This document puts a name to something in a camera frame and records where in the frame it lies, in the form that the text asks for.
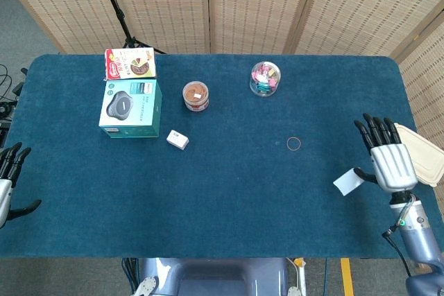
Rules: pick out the beige lidded lunch container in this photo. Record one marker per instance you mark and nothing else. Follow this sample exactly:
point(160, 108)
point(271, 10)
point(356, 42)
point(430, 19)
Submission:
point(426, 157)

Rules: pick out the teal speaker product box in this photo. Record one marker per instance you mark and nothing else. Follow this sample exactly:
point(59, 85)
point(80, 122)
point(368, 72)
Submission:
point(130, 109)

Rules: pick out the tan rubber band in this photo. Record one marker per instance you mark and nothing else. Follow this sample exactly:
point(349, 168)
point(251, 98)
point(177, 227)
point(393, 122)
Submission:
point(287, 143)

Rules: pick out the brown lid snack jar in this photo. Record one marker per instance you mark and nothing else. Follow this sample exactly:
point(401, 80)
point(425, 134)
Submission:
point(196, 95)

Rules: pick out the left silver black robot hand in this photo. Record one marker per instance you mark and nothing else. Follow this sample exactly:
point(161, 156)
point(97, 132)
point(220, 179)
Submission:
point(4, 195)

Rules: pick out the blue-grey robot torso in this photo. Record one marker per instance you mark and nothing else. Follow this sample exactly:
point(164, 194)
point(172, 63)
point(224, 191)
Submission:
point(215, 275)

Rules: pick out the clear jar of binder clips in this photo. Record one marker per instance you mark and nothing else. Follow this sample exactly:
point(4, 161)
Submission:
point(265, 79)

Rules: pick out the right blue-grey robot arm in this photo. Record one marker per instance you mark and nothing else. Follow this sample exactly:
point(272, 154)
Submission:
point(416, 237)

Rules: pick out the small white charger box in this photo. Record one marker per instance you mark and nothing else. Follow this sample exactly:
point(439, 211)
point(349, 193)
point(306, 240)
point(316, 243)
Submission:
point(177, 139)

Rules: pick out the blue felt table mat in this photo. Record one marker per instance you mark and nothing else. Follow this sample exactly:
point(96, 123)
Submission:
point(222, 188)

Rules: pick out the dark green object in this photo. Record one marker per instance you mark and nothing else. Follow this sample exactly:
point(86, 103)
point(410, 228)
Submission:
point(347, 182)

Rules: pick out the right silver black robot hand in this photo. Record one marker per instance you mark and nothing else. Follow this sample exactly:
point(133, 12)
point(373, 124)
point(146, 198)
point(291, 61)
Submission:
point(393, 166)

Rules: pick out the black tripod stand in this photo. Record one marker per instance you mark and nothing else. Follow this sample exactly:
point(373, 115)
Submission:
point(114, 1)

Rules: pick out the red white snack box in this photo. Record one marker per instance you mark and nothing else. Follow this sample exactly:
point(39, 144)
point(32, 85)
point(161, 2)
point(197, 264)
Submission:
point(130, 63)

